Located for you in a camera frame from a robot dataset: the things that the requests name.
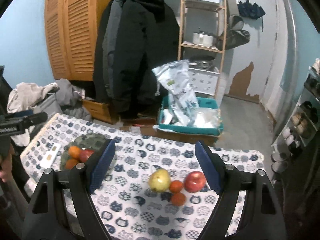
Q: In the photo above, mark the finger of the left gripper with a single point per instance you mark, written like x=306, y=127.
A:
x=26, y=118

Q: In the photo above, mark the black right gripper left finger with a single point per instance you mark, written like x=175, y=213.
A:
x=46, y=216

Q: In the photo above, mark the orange fruit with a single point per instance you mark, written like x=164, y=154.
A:
x=70, y=163

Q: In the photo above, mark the red apple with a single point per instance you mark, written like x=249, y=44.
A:
x=194, y=181
x=85, y=154

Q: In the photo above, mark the small tangerine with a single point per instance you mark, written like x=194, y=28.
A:
x=178, y=199
x=176, y=186

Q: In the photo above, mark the yellow pear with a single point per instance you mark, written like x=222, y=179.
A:
x=159, y=181

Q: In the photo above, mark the person's left hand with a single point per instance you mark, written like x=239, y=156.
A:
x=6, y=165

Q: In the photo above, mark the pile of grey clothes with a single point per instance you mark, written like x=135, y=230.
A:
x=57, y=97

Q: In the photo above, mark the green glass bowl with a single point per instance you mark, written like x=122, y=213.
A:
x=92, y=142

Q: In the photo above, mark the shoe rack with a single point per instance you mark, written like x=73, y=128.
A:
x=302, y=125

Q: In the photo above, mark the teal storage box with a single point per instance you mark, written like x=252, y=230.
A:
x=203, y=102

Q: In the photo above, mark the clear plastic bag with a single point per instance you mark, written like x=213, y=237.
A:
x=207, y=118

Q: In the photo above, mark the wooden louvered wardrobe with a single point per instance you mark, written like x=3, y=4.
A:
x=71, y=28

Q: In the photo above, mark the black hanging coat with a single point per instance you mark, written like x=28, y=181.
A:
x=134, y=37

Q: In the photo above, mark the white printed plastic bag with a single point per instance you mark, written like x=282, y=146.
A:
x=182, y=101

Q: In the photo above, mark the white patterned storage box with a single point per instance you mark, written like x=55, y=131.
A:
x=203, y=81

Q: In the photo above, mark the metal cooking pot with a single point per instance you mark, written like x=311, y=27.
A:
x=203, y=38

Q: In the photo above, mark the wooden shelf rack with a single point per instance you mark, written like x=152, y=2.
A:
x=204, y=15

